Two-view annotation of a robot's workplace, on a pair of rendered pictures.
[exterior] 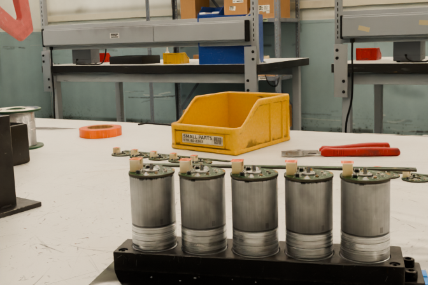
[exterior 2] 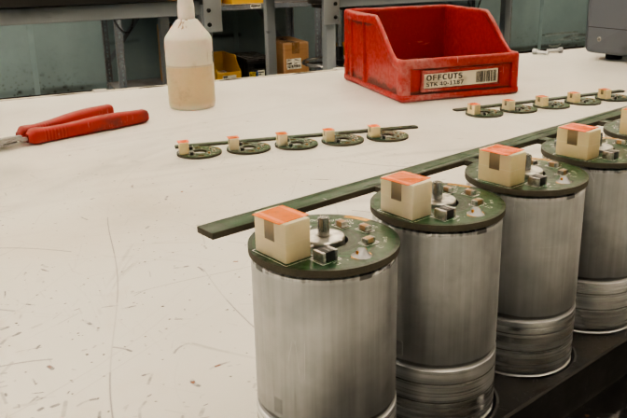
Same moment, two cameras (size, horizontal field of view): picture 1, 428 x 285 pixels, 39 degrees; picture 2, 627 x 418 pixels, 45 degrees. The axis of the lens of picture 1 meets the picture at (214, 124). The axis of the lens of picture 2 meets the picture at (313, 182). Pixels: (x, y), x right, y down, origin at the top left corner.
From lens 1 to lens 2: 28 cm
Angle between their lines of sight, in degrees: 52
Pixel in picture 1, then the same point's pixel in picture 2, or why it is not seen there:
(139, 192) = (357, 320)
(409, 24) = not seen: outside the picture
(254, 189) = (579, 209)
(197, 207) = (486, 299)
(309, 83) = not seen: outside the picture
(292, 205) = (611, 224)
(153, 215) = (387, 375)
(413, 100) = not seen: outside the picture
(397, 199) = (297, 183)
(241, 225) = (548, 305)
